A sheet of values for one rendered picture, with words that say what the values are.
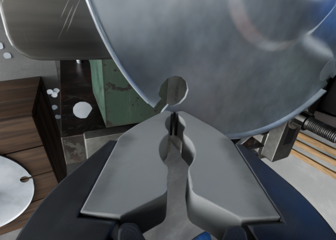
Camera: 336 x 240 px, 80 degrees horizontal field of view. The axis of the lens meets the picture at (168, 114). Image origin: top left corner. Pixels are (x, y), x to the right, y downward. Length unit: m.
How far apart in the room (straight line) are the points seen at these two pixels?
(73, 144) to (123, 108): 0.10
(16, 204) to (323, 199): 1.70
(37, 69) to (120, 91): 0.68
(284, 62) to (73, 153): 0.30
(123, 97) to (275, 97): 0.18
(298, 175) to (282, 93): 1.62
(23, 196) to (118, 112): 0.54
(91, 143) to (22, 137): 0.36
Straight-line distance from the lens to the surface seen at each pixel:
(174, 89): 0.28
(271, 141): 0.34
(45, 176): 0.73
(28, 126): 0.63
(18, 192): 0.76
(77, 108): 0.28
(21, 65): 0.94
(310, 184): 1.81
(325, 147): 1.36
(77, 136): 0.33
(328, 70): 0.27
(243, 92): 0.18
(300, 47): 0.22
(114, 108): 0.29
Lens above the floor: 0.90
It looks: 52 degrees down
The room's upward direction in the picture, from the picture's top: 136 degrees clockwise
